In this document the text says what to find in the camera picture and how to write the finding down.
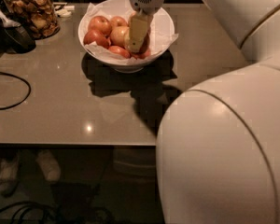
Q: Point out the white shoe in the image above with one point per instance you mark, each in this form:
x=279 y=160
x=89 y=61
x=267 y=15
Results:
x=49 y=166
x=9 y=176

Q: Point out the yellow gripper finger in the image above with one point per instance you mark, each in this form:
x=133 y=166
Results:
x=139 y=25

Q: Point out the white spoon handle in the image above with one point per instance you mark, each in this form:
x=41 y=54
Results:
x=8 y=23

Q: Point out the glass jar of dried chips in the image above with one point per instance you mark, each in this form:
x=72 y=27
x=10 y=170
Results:
x=37 y=15

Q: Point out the left white shoe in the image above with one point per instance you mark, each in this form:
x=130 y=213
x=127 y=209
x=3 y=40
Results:
x=9 y=176

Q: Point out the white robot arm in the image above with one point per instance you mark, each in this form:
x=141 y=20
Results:
x=218 y=145

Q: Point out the right white shoe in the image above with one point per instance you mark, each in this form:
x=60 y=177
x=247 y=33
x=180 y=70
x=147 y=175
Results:
x=49 y=166

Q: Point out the red apple right hidden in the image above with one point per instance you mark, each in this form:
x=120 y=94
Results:
x=141 y=55

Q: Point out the white paper bowl liner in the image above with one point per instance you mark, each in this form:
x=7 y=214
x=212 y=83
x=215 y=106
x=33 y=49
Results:
x=165 y=31

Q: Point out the white ceramic bowl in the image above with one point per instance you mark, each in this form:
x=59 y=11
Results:
x=127 y=66

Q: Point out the black round appliance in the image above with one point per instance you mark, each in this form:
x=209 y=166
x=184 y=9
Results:
x=18 y=40

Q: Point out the yellowish red apple centre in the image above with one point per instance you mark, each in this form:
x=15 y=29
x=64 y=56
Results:
x=117 y=35

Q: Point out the small white items on table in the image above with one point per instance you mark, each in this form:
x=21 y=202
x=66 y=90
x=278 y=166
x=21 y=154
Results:
x=64 y=10

